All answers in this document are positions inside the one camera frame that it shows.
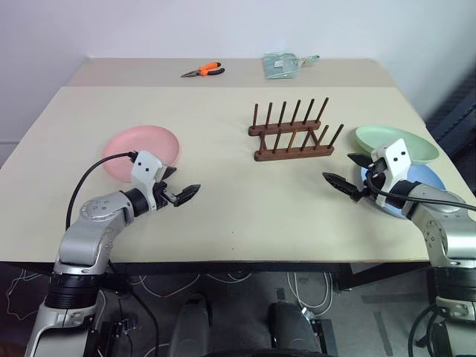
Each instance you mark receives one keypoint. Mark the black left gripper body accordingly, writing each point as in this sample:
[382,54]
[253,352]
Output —
[163,195]

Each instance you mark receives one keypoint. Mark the blue plate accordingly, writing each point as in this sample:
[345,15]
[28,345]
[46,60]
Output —
[427,178]

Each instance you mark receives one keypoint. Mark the black slatted object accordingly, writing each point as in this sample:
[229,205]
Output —
[455,111]

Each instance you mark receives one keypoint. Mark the pink plate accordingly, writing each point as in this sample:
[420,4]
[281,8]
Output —
[141,143]

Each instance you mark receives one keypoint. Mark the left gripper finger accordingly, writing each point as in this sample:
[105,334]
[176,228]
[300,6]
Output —
[187,192]
[169,172]

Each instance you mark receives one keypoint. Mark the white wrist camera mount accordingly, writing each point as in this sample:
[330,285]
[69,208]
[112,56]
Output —
[143,167]
[396,158]

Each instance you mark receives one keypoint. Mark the dark rounded shape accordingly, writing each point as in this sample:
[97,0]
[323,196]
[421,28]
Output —
[191,327]
[292,329]

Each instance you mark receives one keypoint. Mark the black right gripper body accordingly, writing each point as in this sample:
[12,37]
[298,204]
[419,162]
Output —
[375,184]

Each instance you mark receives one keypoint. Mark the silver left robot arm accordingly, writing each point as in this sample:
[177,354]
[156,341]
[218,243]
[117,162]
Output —
[87,238]

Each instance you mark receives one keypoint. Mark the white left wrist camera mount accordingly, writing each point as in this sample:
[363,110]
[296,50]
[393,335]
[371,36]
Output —
[143,167]

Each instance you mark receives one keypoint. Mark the wooden dish rack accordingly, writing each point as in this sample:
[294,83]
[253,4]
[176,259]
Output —
[294,151]

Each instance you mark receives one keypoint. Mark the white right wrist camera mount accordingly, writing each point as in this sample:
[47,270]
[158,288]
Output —
[396,158]

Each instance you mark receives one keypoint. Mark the green plate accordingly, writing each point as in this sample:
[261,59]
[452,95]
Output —
[375,137]

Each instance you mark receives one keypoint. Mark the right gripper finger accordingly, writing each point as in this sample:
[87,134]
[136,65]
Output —
[340,182]
[360,159]

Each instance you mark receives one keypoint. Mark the green item in clear bag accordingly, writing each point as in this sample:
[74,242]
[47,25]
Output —
[280,66]

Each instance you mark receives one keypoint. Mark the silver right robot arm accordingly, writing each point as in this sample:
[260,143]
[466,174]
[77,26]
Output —
[446,230]

